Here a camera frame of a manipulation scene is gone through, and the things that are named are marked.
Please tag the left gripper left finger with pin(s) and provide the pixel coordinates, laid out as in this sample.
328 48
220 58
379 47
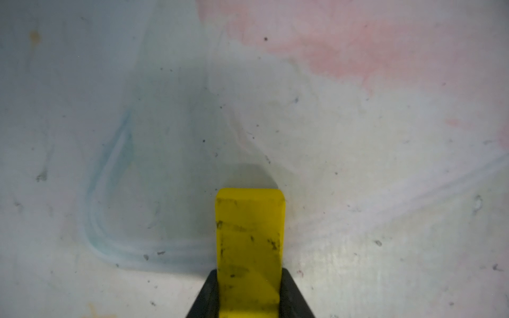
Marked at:
207 302

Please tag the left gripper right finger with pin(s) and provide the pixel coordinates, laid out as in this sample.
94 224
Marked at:
292 303

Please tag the yellow block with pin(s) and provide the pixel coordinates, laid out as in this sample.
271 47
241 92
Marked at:
250 241

